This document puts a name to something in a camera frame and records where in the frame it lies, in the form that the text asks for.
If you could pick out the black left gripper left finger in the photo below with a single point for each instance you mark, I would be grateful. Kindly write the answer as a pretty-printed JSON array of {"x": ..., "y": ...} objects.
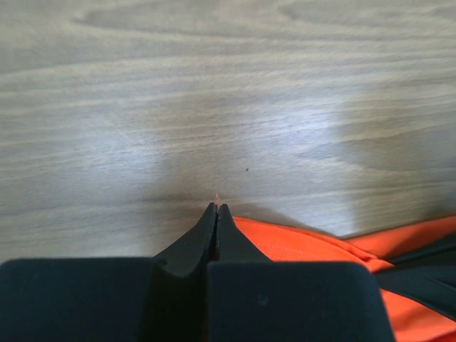
[{"x": 155, "y": 298}]

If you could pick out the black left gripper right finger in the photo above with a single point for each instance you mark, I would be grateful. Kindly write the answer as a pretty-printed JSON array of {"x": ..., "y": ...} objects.
[{"x": 252, "y": 298}]

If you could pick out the orange t shirt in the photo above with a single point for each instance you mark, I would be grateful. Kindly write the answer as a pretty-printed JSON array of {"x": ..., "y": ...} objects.
[{"x": 411, "y": 320}]

